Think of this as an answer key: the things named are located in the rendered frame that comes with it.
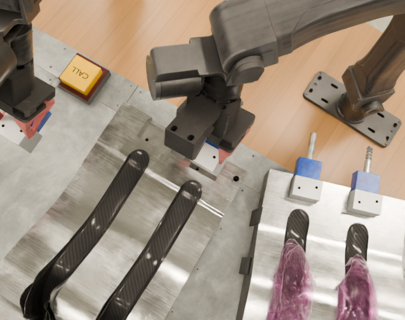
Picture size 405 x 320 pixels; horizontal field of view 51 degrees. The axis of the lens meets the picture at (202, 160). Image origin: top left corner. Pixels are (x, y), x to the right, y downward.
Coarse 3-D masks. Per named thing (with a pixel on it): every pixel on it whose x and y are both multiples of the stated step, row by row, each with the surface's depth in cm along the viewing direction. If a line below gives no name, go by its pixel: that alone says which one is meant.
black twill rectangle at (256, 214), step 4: (260, 208) 76; (252, 212) 82; (256, 212) 78; (260, 212) 76; (252, 216) 81; (256, 216) 78; (260, 216) 76; (252, 220) 80; (256, 220) 77; (252, 224) 79; (256, 224) 77
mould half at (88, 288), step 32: (128, 128) 76; (96, 160) 75; (160, 160) 75; (64, 192) 74; (96, 192) 74; (160, 192) 74; (224, 192) 74; (64, 224) 71; (128, 224) 73; (192, 224) 73; (32, 256) 67; (96, 256) 69; (128, 256) 70; (192, 256) 72; (0, 288) 65; (64, 288) 65; (96, 288) 66; (160, 288) 69
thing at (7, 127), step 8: (56, 80) 73; (48, 112) 72; (0, 120) 69; (8, 120) 69; (0, 128) 68; (8, 128) 68; (16, 128) 68; (40, 128) 72; (8, 136) 68; (16, 136) 68; (24, 136) 68; (40, 136) 73; (16, 144) 70; (24, 144) 69; (32, 144) 72
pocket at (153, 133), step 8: (152, 120) 78; (144, 128) 78; (152, 128) 79; (160, 128) 78; (136, 136) 76; (144, 136) 79; (152, 136) 79; (160, 136) 79; (152, 144) 78; (160, 144) 79
